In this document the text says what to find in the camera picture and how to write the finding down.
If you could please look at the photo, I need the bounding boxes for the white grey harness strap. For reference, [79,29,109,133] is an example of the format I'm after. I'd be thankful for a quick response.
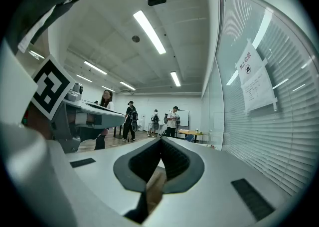
[17,2,59,54]

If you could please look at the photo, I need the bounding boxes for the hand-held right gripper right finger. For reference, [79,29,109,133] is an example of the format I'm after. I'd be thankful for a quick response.
[144,136,292,227]

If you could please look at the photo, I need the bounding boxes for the white paper sign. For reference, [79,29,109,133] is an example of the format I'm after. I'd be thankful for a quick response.
[235,38,279,116]

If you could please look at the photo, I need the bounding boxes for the person's left hand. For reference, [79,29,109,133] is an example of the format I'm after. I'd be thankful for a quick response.
[26,105,53,140]

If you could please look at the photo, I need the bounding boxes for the round wooden table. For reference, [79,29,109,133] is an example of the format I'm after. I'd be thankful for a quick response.
[177,129,204,144]

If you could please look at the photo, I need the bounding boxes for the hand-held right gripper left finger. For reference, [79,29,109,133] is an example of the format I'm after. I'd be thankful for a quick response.
[65,136,162,224]

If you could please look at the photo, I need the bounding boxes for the white window blinds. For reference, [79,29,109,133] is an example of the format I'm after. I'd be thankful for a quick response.
[218,0,319,198]

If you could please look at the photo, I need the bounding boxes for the white whiteboard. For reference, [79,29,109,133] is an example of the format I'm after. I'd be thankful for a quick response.
[175,109,190,127]

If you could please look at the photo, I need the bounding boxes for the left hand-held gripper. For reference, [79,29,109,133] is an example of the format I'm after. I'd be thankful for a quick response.
[31,54,125,154]

